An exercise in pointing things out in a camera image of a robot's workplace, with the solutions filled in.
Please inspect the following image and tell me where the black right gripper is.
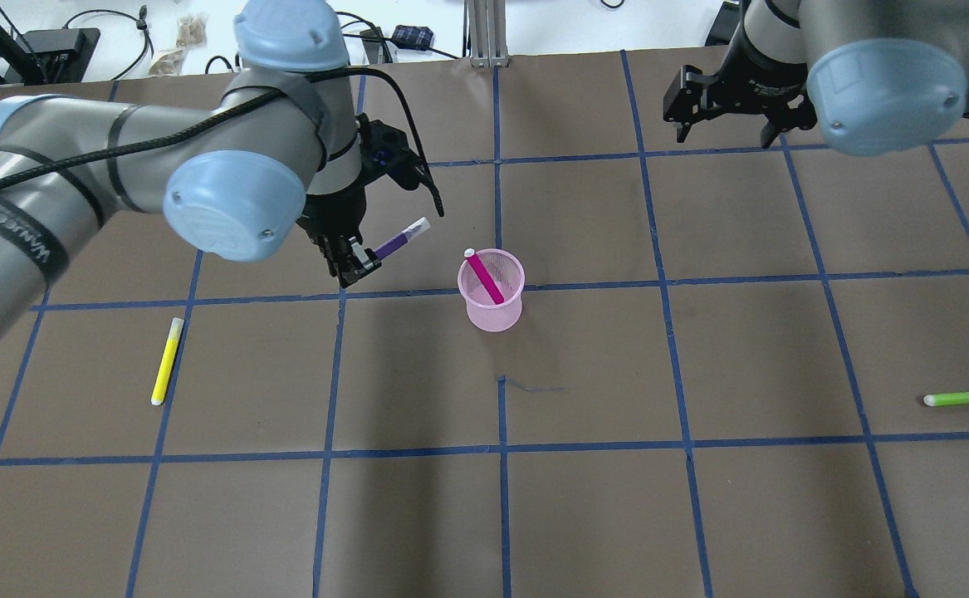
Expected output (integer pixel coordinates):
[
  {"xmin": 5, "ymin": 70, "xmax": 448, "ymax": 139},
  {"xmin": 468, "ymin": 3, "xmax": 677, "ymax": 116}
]
[{"xmin": 663, "ymin": 37, "xmax": 818, "ymax": 149}]

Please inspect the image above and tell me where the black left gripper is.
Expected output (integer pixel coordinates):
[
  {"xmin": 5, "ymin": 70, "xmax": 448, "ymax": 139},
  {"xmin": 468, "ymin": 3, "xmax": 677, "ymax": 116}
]
[{"xmin": 297, "ymin": 118, "xmax": 431, "ymax": 289}]

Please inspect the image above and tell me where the purple marker pen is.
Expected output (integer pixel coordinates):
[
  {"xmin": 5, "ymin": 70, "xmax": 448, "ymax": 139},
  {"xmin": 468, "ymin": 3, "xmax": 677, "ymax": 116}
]
[{"xmin": 374, "ymin": 217, "xmax": 431, "ymax": 261}]

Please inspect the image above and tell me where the pink marker pen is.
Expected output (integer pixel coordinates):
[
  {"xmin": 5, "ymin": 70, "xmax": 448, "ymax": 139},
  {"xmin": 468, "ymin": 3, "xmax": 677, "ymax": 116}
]
[{"xmin": 462, "ymin": 248, "xmax": 506, "ymax": 304}]

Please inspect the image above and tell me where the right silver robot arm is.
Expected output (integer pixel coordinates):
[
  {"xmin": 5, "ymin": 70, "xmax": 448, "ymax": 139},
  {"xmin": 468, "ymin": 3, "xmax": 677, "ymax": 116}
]
[{"xmin": 663, "ymin": 1, "xmax": 969, "ymax": 158}]

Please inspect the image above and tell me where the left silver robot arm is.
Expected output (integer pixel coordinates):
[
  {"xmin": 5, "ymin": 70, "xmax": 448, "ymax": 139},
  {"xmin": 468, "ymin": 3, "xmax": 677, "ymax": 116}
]
[{"xmin": 0, "ymin": 1, "xmax": 445, "ymax": 340}]

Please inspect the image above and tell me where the pink mesh cup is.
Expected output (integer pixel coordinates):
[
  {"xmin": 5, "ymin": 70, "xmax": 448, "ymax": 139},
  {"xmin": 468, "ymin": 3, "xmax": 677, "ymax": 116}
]
[{"xmin": 458, "ymin": 248, "xmax": 525, "ymax": 333}]

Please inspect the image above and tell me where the black power adapter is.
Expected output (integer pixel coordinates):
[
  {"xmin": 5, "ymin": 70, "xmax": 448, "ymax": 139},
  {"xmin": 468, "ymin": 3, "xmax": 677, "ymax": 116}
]
[{"xmin": 704, "ymin": 0, "xmax": 741, "ymax": 47}]

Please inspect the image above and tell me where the yellow marker pen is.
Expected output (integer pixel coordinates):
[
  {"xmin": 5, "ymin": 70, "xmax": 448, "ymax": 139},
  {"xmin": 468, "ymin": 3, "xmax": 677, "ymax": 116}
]
[{"xmin": 149, "ymin": 317, "xmax": 184, "ymax": 406}]

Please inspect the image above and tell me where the aluminium frame post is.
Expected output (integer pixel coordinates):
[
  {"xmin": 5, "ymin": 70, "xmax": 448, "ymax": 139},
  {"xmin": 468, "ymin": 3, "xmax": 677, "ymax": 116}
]
[{"xmin": 462, "ymin": 1, "xmax": 510, "ymax": 69}]

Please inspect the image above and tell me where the black camera stand base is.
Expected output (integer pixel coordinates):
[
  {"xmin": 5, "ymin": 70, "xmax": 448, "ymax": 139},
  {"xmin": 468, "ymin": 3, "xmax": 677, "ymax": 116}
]
[{"xmin": 0, "ymin": 7, "xmax": 102, "ymax": 85}]

